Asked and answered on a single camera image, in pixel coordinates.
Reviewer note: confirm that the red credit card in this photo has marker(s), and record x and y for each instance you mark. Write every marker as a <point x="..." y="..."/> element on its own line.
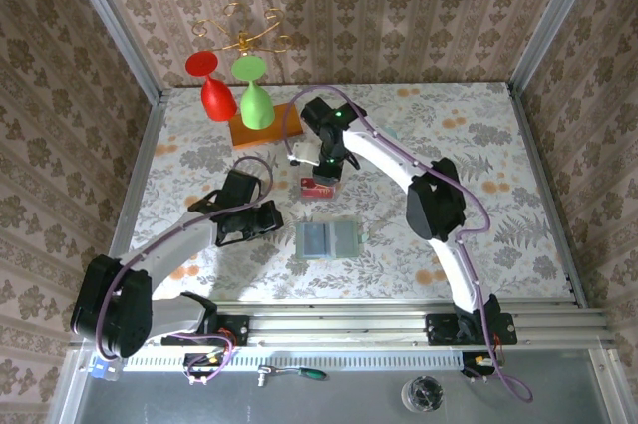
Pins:
<point x="319" y="190"/>

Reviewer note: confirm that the clear plastic card case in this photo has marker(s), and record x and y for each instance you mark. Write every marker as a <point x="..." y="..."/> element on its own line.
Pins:
<point x="344" y="239"/>

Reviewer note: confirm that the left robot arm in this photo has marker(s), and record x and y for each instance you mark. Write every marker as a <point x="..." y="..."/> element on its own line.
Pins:
<point x="189" y="247"/>

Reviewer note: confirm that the wooden base block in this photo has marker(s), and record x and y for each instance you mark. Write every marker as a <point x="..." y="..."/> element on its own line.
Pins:
<point x="264" y="134"/>

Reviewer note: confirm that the green plastic goblet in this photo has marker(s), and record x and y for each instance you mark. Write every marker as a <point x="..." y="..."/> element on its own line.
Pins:
<point x="256" y="110"/>

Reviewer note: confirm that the red plastic goblet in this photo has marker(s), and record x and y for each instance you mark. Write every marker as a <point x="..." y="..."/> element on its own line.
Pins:
<point x="219" y="100"/>

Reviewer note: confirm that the floral tablecloth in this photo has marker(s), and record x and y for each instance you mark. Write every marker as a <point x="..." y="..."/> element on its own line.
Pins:
<point x="448" y="254"/>

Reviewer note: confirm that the grey metal shelf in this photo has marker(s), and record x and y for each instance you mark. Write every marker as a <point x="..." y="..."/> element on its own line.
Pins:
<point x="299" y="404"/>

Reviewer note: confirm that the blue plug adapter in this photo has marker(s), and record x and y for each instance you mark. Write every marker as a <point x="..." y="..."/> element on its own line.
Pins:
<point x="102" y="370"/>

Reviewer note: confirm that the round glass jar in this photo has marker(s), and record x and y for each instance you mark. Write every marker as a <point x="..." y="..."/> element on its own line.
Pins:
<point x="422" y="394"/>

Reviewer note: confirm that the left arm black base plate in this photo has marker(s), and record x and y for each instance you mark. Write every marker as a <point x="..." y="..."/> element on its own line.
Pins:
<point x="236" y="329"/>

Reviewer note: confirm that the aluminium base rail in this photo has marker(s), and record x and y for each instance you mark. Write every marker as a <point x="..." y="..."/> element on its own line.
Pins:
<point x="349" y="324"/>

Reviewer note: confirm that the aluminium side rail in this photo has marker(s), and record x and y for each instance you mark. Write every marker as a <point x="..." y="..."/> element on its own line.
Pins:
<point x="141" y="169"/>
<point x="549" y="194"/>

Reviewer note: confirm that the black connector bracket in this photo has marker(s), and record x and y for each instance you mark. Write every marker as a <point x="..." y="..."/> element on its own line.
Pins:
<point x="478" y="361"/>
<point x="204" y="360"/>

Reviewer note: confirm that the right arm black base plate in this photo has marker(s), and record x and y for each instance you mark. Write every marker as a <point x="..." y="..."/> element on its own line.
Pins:
<point x="441" y="331"/>

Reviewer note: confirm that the aluminium frame post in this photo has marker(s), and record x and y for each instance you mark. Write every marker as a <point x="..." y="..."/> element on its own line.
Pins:
<point x="555" y="20"/>
<point x="113" y="20"/>

